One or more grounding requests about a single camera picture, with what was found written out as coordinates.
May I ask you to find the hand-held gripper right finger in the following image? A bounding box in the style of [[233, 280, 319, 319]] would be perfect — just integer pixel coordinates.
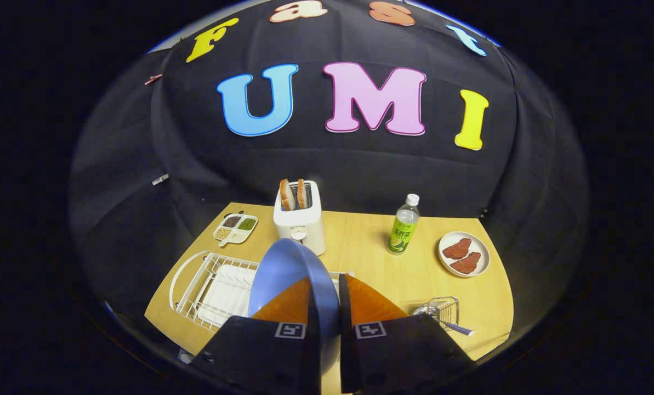
[[338, 273, 476, 394]]

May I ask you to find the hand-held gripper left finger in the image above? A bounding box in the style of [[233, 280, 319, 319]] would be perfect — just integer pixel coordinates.
[[189, 276, 323, 395]]

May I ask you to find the white wire dish rack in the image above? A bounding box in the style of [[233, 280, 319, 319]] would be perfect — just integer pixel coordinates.
[[169, 250, 355, 333]]

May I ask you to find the blue plate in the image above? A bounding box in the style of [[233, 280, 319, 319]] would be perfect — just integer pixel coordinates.
[[248, 238, 343, 376]]

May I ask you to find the white round dish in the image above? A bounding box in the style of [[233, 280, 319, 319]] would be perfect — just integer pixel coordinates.
[[438, 231, 491, 279]]

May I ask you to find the brown meat patty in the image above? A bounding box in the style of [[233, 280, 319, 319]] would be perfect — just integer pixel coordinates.
[[442, 238, 473, 261], [450, 252, 482, 275]]

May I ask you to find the white compartment tray with beans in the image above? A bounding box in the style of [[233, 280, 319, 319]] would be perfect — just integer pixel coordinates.
[[213, 213, 259, 246]]

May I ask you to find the green label drink bottle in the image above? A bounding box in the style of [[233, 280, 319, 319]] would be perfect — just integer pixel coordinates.
[[386, 193, 421, 256]]

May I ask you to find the white toaster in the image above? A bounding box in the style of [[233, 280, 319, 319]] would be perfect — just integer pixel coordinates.
[[272, 180, 327, 257]]

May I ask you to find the black backdrop cloth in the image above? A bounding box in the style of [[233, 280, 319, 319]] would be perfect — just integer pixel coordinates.
[[69, 0, 589, 352]]

